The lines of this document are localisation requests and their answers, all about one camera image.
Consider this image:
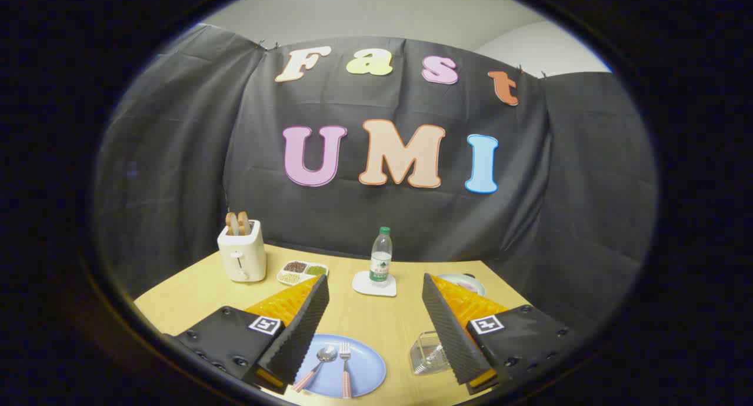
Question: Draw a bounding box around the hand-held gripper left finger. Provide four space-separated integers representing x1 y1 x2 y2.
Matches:
168 274 330 395

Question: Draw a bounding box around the clear water bottle green cap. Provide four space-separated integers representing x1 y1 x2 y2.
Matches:
369 227 393 288

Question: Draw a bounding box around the white divided bean dish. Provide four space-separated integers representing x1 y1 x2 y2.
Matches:
276 261 329 287

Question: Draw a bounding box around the cream toaster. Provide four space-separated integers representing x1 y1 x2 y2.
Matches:
217 219 267 283

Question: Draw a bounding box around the blue round plate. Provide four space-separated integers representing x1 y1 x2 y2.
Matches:
292 334 387 398

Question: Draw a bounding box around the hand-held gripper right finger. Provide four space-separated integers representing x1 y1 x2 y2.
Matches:
421 273 580 395

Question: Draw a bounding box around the metal fork checkered handle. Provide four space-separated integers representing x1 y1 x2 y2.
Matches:
339 342 352 399

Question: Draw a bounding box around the pale green oval plate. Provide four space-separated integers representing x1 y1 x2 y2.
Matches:
435 273 487 297

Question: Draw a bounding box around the metal wire basket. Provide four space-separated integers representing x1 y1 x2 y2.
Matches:
409 331 451 376

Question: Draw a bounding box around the metal spoon checkered handle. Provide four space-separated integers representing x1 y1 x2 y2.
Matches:
292 346 338 393

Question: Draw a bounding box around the white square coaster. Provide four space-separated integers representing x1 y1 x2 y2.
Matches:
352 271 397 298

